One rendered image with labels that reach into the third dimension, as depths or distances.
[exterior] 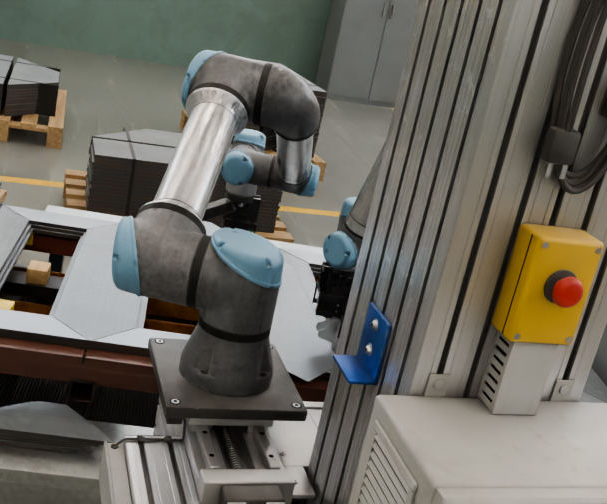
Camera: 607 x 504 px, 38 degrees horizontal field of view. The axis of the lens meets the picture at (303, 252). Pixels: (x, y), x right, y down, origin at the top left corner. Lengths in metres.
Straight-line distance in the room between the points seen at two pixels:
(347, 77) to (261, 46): 1.08
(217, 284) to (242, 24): 9.06
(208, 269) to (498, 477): 0.56
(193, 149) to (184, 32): 8.74
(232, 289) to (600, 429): 0.55
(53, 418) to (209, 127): 0.70
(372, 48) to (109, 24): 2.87
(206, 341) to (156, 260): 0.15
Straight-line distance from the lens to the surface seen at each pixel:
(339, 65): 10.04
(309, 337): 2.10
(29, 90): 6.49
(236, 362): 1.39
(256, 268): 1.33
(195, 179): 1.48
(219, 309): 1.36
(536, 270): 1.04
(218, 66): 1.65
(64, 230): 2.53
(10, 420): 1.88
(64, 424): 1.88
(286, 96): 1.63
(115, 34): 10.16
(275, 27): 10.43
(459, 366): 1.12
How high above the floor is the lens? 1.73
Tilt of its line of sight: 20 degrees down
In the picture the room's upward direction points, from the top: 12 degrees clockwise
